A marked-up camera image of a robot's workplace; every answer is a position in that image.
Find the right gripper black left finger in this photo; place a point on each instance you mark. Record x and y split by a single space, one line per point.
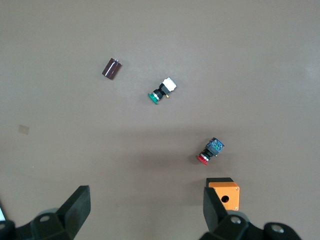
75 212

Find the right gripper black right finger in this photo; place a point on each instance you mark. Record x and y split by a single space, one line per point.
213 212

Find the red push button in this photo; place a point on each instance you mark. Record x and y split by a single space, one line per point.
212 148

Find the white drawer cabinet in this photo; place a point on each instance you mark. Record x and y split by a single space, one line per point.
2 211

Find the green push button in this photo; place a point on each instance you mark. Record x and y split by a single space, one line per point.
162 90

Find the orange box with hole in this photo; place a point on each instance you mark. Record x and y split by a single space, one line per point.
227 192

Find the clear tape patch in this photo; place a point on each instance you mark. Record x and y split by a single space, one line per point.
23 129

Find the dark brown capacitor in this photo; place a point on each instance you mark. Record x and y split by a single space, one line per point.
111 68

